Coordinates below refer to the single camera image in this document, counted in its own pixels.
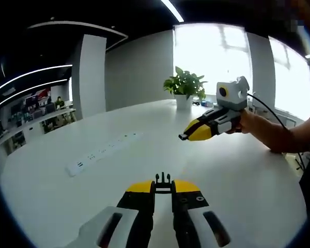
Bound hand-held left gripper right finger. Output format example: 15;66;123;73
170;179;232;248

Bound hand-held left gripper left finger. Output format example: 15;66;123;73
67;180;156;248

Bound black pronged plastic buckle part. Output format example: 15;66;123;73
154;172;172;195

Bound person's right hand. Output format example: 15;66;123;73
226;110;264;135

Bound white plant pot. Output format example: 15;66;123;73
173;94;194;111

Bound green leafy plant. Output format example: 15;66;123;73
163;66;208;101

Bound white power strip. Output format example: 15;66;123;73
65;131;144;178

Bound straight ceiling light strip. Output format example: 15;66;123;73
161;0;184;22

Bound long white office desk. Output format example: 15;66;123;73
0;107;77;156

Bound curved ceiling light strip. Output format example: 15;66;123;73
0;64;73;94
0;79;68;108

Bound red wall banner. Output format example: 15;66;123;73
23;87;51;102

